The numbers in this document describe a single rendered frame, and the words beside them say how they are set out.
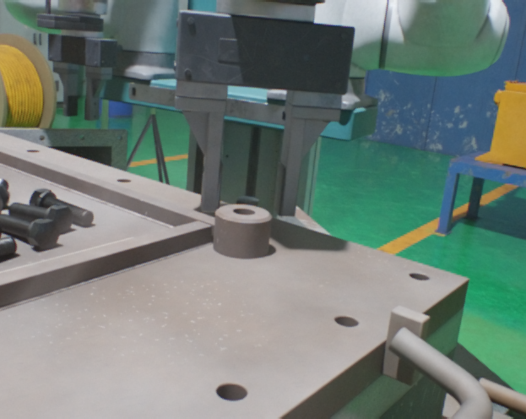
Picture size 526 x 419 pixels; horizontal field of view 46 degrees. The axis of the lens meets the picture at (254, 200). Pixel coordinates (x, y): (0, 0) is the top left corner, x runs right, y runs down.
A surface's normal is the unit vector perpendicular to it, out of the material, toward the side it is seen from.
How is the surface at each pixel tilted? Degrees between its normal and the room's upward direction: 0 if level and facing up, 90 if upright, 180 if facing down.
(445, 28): 123
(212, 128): 90
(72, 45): 90
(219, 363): 0
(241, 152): 90
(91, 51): 90
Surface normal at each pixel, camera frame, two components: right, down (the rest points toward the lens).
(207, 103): 0.12, 0.28
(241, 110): -0.48, 0.19
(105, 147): 0.45, 0.28
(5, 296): 0.78, 0.23
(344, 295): 0.09, -0.96
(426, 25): -0.43, 0.65
